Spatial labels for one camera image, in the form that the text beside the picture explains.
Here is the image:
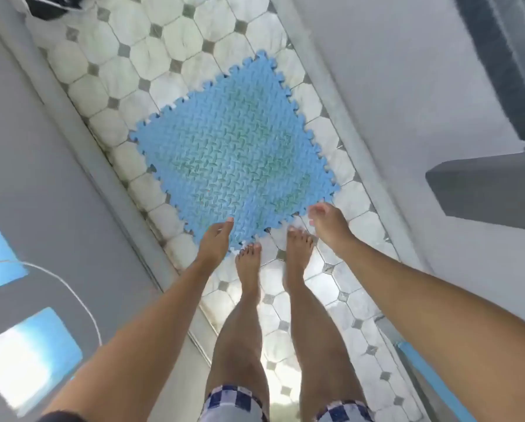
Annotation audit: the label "person's left hand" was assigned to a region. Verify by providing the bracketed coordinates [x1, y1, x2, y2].
[194, 217, 235, 272]

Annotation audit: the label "person's right hand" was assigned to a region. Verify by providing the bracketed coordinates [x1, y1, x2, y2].
[308, 202, 355, 260]

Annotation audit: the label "blue foam puzzle mat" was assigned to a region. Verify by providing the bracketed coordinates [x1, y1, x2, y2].
[129, 50, 341, 251]

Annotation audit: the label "person's left forearm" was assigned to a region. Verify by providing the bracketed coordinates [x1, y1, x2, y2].
[38, 258, 221, 422]

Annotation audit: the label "person's right forearm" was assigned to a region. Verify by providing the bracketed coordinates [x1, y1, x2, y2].
[339, 239, 525, 422]

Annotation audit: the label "person's left leg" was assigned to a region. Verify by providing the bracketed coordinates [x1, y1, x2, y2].
[205, 242, 270, 392]

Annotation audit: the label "person's leg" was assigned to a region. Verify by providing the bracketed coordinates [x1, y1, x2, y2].
[282, 226, 368, 409]
[205, 242, 270, 392]

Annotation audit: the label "person's right leg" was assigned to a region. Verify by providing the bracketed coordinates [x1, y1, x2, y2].
[282, 226, 368, 409]

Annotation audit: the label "blue white checkered shorts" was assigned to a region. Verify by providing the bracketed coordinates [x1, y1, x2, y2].
[199, 384, 375, 422]

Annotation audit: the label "grey concrete ledge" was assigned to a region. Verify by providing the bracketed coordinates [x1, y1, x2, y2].
[425, 144, 525, 233]

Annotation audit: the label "dark shirt sleeve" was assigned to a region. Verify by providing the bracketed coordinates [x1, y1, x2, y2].
[36, 410, 87, 422]

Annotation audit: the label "black object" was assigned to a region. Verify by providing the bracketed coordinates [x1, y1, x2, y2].
[23, 0, 77, 21]

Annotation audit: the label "thin white cable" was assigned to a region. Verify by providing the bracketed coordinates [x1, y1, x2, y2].
[0, 258, 104, 348]

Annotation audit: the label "blue door frame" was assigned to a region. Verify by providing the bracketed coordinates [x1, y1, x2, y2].
[396, 340, 478, 422]

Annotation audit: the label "dark grey window frame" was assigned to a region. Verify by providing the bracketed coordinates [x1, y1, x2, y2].
[453, 0, 525, 144]

